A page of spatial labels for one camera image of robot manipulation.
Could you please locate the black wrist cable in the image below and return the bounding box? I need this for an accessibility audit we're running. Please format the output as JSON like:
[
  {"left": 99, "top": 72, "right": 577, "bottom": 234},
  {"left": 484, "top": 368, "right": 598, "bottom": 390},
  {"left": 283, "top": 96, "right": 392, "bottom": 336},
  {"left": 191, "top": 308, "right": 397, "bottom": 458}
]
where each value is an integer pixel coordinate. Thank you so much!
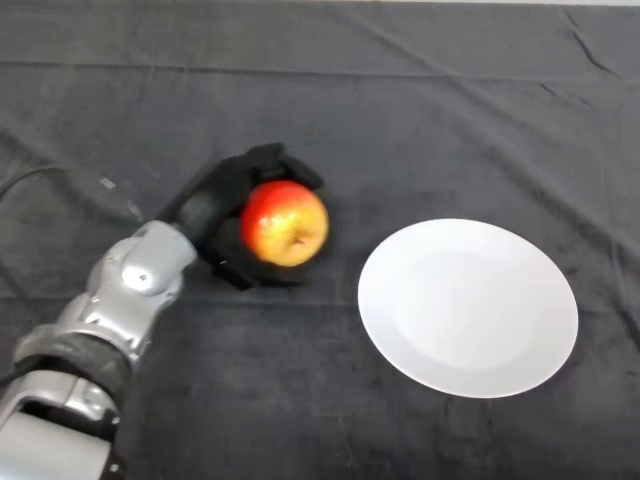
[{"left": 0, "top": 163, "right": 176, "bottom": 224}]

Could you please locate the white round plate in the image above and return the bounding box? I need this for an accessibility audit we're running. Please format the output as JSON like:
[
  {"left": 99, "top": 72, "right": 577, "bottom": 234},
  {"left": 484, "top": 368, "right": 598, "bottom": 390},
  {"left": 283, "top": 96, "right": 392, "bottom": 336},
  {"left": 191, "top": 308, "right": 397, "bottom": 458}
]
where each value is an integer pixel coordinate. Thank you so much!
[{"left": 357, "top": 218, "right": 580, "bottom": 400}]

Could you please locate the black table cloth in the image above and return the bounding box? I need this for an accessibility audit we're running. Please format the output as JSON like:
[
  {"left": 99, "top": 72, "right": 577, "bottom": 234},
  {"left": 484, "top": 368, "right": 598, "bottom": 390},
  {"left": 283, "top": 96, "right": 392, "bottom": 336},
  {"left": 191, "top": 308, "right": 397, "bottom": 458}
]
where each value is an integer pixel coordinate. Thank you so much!
[{"left": 0, "top": 0, "right": 640, "bottom": 480}]

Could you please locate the red yellow apple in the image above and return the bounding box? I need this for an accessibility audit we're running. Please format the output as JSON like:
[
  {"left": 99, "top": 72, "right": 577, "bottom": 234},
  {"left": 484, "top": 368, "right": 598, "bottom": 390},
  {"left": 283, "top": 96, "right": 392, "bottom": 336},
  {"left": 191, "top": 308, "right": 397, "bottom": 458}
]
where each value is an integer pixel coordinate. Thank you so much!
[{"left": 239, "top": 180, "right": 330, "bottom": 268}]

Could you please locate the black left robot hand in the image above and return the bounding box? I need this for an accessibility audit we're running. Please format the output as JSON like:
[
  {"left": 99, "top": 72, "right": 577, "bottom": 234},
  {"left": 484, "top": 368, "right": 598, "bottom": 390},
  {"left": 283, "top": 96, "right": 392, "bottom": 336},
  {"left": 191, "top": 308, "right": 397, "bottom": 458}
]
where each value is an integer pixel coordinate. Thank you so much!
[{"left": 157, "top": 142, "right": 324, "bottom": 291}]

